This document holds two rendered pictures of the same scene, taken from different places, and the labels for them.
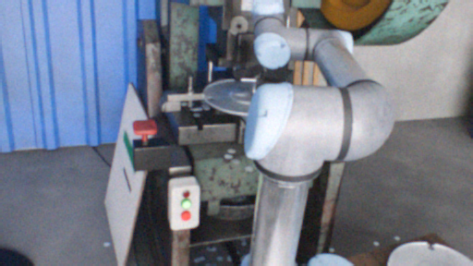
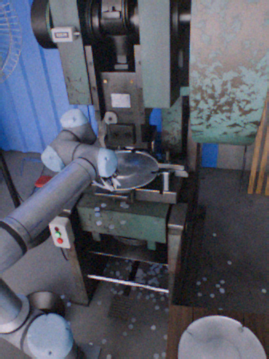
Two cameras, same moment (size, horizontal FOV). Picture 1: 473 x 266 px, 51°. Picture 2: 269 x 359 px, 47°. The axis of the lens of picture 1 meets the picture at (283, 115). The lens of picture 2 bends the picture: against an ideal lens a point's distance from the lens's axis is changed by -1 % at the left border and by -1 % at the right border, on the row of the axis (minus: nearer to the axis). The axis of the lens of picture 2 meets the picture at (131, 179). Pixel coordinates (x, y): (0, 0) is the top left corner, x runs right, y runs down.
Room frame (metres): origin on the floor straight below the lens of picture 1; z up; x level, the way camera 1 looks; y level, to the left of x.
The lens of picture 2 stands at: (0.63, -0.65, 1.49)
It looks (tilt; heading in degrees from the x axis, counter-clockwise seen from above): 35 degrees down; 43
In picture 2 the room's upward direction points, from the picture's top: 5 degrees counter-clockwise
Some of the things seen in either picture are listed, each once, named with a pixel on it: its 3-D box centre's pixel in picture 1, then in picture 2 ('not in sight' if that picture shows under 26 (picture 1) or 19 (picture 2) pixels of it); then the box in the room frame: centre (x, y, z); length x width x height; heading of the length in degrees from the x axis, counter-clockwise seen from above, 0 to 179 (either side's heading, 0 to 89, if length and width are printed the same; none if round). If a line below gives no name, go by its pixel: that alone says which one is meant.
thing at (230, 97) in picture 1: (250, 96); (123, 168); (1.41, 0.11, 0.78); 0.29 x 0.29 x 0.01
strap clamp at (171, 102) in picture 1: (187, 91); not in sight; (1.45, 0.31, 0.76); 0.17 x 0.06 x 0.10; 114
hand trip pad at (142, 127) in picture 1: (144, 137); (46, 187); (1.18, 0.37, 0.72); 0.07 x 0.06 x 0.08; 24
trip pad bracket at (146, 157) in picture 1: (151, 170); not in sight; (1.18, 0.35, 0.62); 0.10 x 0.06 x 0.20; 114
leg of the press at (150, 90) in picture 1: (150, 158); (98, 187); (1.54, 0.46, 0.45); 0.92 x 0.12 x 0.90; 24
